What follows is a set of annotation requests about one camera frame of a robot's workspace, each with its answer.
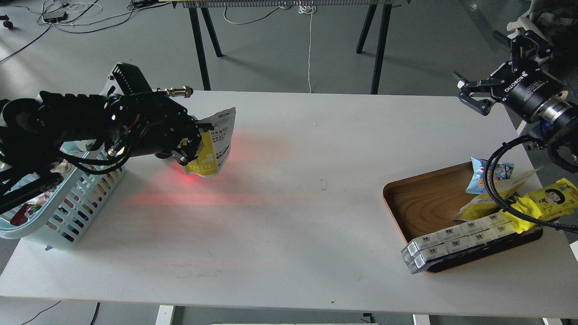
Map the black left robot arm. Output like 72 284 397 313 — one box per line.
1 62 214 213

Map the wooden tray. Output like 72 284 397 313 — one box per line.
382 162 543 273

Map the snack packet in basket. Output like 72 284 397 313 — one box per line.
9 162 73 227

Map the black barcode scanner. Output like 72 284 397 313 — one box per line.
154 152 173 160

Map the blue snack packet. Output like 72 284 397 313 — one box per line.
465 157 515 194

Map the white snack box stack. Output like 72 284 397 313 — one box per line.
400 213 517 274

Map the yellow white snack pouch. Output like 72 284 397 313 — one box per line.
453 169 539 221

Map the light blue plastic basket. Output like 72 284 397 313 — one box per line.
0 166 126 250

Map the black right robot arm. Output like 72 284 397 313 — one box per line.
453 29 577 233

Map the floor cables and adapter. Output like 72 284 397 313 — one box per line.
0 0 172 64

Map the black trestle table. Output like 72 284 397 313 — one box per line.
159 0 410 95

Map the white hanging cord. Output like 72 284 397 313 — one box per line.
298 0 317 94

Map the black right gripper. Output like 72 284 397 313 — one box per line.
452 30 569 123

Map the yellow chickpea snack pouch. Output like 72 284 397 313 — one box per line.
182 107 237 177

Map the yellow cartoon snack bag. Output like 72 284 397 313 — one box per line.
511 178 578 221

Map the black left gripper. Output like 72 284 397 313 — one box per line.
149 102 215 165

